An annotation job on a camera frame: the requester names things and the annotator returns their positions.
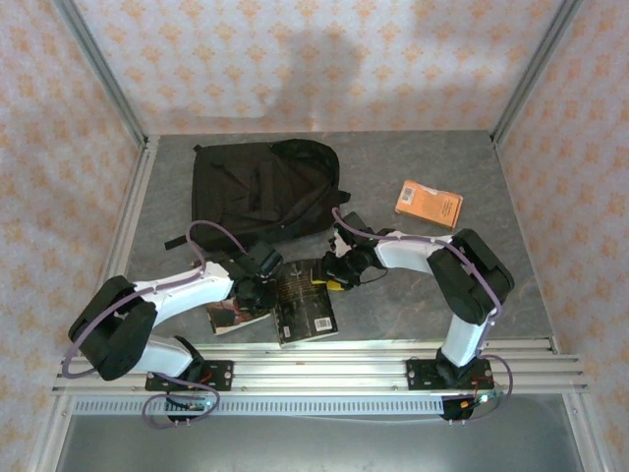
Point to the Three Days To See book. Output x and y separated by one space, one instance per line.
226 319

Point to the black book with barcode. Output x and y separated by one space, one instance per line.
304 314

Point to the black fabric backpack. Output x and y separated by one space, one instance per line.
255 192

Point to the orange paperback book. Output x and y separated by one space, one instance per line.
427 204

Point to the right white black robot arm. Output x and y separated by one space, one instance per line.
408 253

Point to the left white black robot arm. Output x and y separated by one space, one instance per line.
187 290

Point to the small lit circuit board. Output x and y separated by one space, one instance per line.
196 405
484 398

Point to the grey metal sheet panel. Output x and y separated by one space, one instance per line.
319 442

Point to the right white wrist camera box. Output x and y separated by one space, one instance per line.
336 246

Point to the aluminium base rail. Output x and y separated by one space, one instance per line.
319 373

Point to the aluminium frame leg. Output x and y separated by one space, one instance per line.
49 437
587 437

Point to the aluminium corner post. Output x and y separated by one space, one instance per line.
543 54
94 54

